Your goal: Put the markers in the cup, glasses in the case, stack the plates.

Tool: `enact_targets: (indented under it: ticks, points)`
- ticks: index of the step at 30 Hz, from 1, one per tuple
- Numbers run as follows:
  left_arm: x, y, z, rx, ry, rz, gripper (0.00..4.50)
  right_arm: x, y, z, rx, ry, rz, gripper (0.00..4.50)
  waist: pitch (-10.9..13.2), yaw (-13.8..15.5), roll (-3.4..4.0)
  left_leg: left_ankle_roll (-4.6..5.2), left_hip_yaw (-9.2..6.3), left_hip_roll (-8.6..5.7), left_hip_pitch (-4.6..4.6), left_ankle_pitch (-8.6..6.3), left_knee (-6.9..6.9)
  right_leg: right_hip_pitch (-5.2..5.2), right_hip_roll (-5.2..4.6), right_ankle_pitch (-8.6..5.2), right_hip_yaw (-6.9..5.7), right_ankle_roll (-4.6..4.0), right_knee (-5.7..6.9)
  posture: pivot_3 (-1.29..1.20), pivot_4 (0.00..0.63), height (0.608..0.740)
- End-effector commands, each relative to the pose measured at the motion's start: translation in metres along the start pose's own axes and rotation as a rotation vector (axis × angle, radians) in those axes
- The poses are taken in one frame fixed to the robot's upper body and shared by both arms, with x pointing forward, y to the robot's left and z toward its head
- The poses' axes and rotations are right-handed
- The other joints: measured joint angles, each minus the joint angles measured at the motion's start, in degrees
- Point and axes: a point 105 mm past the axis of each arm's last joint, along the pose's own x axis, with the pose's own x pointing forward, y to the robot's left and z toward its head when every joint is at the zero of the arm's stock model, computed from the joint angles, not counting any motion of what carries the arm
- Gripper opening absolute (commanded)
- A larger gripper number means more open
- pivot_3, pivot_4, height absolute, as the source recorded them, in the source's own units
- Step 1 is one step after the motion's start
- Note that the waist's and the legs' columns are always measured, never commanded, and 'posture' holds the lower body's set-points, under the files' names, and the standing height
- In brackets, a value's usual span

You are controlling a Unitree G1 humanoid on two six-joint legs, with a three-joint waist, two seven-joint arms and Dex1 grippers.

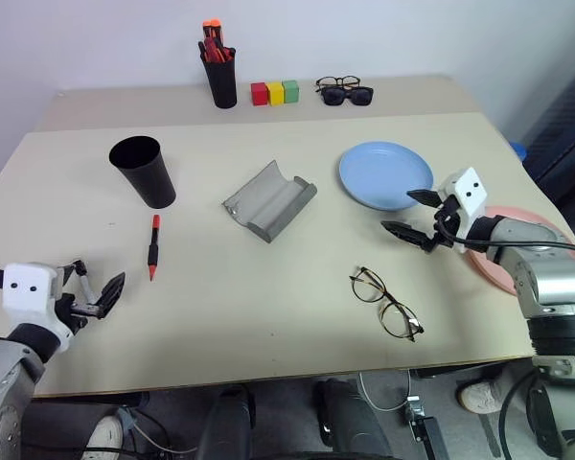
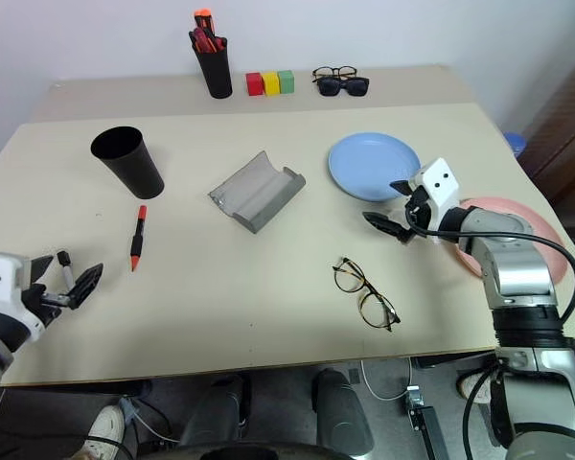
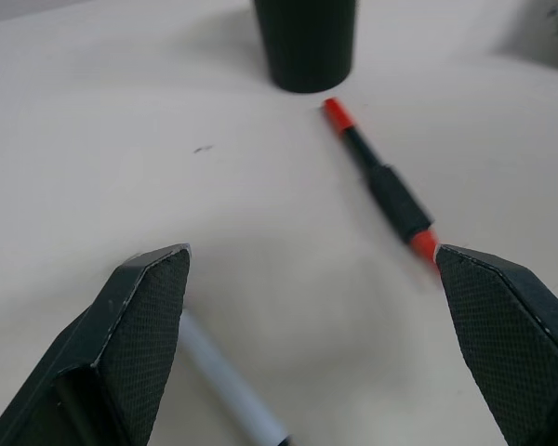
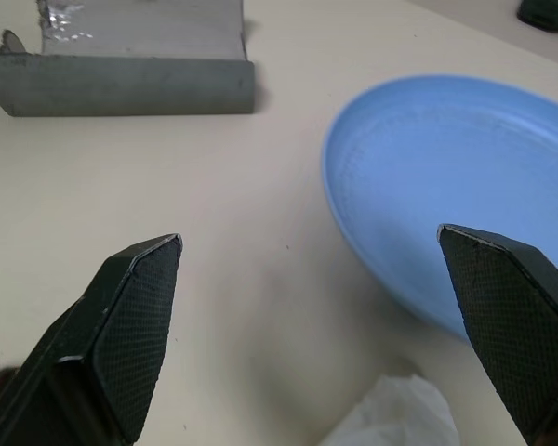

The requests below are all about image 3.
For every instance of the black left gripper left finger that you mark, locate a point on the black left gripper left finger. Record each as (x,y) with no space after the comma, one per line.
(121,353)

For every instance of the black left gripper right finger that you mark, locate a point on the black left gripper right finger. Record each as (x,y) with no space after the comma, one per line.
(511,348)

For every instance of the white marker pen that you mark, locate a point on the white marker pen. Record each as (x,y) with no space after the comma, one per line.
(223,376)

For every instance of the red and black marker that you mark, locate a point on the red and black marker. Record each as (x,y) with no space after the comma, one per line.
(381,181)

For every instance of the black pen holder cup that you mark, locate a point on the black pen holder cup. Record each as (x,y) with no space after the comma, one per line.
(307,44)

